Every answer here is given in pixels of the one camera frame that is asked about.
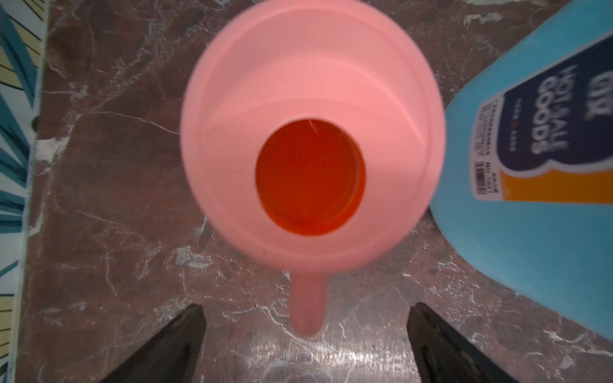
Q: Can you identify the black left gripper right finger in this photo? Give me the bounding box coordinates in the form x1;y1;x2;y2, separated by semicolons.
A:
406;303;516;383

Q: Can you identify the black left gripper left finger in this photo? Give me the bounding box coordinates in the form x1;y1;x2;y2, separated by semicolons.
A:
102;304;206;382

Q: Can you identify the pink plastic watering can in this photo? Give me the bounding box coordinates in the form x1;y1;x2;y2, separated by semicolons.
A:
180;1;445;337

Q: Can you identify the light blue plastic bucket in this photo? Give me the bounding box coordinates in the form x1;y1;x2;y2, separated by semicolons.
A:
430;1;612;338

